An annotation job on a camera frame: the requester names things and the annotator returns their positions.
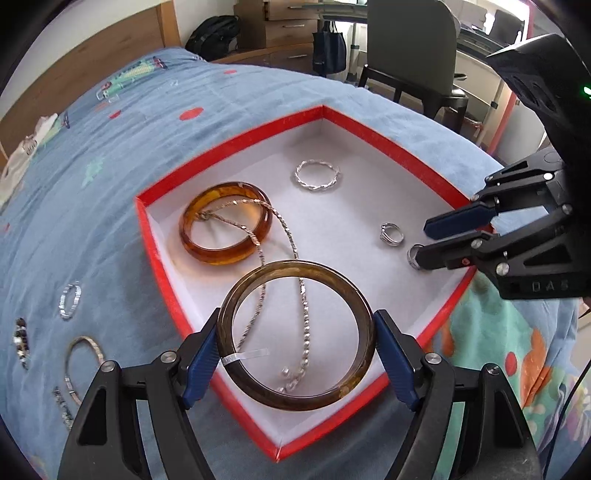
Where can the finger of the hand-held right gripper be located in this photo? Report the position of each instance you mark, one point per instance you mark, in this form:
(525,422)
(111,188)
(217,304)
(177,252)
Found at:
(455,256)
(457,220)

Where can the red jewelry box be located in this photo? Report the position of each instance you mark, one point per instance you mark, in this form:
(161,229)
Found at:
(351,207)

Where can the white garment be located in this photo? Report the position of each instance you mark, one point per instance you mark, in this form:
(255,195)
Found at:
(16,166)

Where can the wooden drawer cabinet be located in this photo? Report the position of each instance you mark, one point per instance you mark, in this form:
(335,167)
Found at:
(277,32)

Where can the twisted silver bangle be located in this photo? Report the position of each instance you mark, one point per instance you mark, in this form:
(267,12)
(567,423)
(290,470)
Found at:
(300,177)

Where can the grey chair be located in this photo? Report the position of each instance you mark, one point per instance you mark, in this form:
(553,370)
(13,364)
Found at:
(408,50)

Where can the dark blue bag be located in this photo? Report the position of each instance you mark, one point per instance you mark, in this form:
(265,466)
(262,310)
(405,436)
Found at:
(328,51)

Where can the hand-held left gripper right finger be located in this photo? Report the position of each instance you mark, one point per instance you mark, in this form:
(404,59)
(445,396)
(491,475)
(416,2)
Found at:
(395,355)

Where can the dark brown bangle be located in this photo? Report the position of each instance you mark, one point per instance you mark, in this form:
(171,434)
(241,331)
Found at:
(355,295)

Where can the black backpack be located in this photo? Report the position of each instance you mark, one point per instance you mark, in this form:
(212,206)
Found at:
(213,38)

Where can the amber orange bangle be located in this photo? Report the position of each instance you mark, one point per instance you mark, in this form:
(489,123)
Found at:
(194,237)

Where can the grey desk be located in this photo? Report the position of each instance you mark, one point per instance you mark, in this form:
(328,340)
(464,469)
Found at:
(480,46)

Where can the wooden headboard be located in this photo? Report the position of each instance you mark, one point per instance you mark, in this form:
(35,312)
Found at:
(92,60)

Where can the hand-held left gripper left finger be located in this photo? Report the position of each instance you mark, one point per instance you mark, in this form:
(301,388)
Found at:
(203,355)

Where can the plain silver bangle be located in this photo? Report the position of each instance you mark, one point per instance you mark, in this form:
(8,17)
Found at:
(94,348)

